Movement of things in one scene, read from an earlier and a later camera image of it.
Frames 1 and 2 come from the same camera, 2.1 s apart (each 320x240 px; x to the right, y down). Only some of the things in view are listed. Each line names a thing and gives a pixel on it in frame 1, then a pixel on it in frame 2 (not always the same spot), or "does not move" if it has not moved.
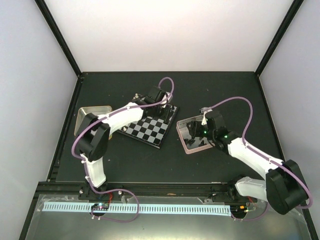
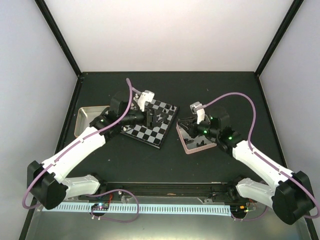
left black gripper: x=166 y=115 → x=153 y=117
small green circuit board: x=100 y=206 does not move
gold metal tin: x=83 y=110 does not move
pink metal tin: x=198 y=144 does not move
